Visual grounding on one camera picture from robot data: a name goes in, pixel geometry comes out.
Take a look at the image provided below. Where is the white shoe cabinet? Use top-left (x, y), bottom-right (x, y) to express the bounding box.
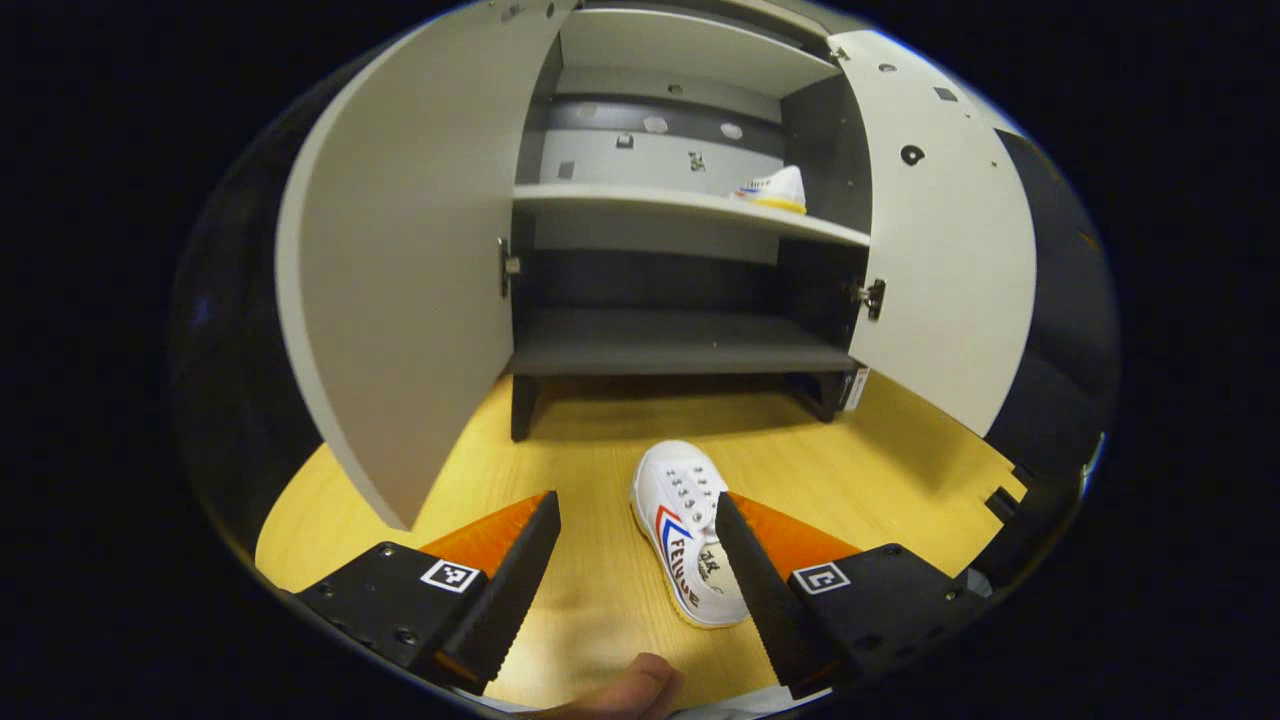
top-left (508, 0), bottom-right (873, 443)

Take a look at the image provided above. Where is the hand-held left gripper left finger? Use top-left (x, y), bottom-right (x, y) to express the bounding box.
top-left (290, 490), bottom-right (563, 696)

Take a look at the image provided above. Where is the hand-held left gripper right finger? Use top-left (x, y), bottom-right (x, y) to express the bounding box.
top-left (714, 491), bottom-right (991, 701)

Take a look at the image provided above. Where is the white cabinet door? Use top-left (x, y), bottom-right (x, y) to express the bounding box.
top-left (275, 0), bottom-right (576, 531)
top-left (828, 30), bottom-right (1038, 438)

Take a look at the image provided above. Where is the white striped canvas shoe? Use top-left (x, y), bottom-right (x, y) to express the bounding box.
top-left (735, 165), bottom-right (808, 215)
top-left (630, 440), bottom-right (751, 629)

